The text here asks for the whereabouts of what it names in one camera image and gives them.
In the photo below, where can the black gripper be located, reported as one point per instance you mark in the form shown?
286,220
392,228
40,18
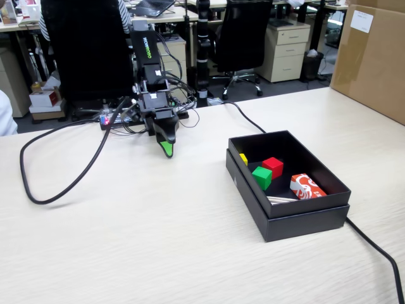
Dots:
155,103

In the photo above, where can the red wooden cube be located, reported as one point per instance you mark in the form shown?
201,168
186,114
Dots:
273,166

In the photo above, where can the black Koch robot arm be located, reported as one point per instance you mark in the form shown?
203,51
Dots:
144,44

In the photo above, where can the robot base control board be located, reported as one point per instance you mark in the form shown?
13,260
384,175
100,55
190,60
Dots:
109,122

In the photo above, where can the white red small box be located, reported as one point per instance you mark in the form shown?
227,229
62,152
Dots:
42,98

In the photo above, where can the black cardboard box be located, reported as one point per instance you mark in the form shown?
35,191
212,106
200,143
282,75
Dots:
316,202

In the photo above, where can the black open box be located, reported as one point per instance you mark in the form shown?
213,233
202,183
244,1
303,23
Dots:
303,226

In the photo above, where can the large brown cardboard box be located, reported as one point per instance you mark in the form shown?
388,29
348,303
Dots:
370,63

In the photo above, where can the beige drawer cabinet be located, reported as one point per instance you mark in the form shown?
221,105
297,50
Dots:
284,54
177,47

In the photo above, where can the yellow wooden cube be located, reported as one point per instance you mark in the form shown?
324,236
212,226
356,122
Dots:
244,159

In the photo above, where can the black pole white bands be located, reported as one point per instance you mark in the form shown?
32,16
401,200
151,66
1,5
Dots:
203,47

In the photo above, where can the green wooden cube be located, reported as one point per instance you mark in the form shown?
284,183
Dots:
262,178

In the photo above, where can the large black office chair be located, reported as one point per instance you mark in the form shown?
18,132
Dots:
88,47

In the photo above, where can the white office desk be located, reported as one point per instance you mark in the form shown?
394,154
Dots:
177,16

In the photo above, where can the flat cardboard stack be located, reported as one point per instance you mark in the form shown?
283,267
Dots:
47,114

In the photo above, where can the black mesh office chair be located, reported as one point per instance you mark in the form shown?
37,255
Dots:
243,38

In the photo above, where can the black laptop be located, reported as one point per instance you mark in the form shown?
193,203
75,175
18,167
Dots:
152,6

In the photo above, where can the yellow bottle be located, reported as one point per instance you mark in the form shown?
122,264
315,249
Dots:
36,86

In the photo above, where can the silver metal stick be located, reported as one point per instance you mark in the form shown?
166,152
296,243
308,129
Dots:
281,199

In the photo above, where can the orange white small carton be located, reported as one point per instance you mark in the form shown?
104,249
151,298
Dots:
307,187

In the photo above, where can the person in striped shirt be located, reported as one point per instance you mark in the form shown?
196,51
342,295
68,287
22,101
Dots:
44,27

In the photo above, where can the person in white clothing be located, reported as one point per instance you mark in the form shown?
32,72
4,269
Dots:
6,117

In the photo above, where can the beige side cabinet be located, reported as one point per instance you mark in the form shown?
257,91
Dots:
12,82

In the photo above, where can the black trash bin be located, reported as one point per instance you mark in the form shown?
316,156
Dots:
311,66

